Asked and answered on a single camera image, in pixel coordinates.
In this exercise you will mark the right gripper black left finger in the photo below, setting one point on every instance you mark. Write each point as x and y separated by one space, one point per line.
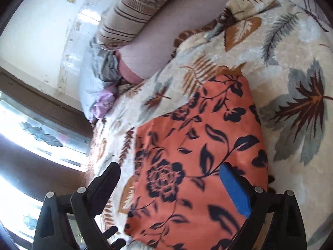
68 221

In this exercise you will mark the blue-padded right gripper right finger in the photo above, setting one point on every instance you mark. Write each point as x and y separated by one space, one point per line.
286 229

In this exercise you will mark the orange black floral garment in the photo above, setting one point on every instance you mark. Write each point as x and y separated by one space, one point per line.
179 200

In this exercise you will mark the stained glass window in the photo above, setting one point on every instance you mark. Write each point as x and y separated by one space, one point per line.
37 156

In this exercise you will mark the purple floral cloth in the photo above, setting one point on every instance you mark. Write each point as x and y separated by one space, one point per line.
105 102

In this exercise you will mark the light blue grey pillow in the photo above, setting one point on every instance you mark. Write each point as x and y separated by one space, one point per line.
99 70

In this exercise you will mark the cream leaf-pattern fleece blanket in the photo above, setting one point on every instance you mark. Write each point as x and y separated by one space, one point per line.
286 56

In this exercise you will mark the striped beige bolster pillow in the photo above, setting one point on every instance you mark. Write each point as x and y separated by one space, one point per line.
124 21

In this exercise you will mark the pink mauve bed sheet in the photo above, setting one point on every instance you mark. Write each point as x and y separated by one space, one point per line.
152 48

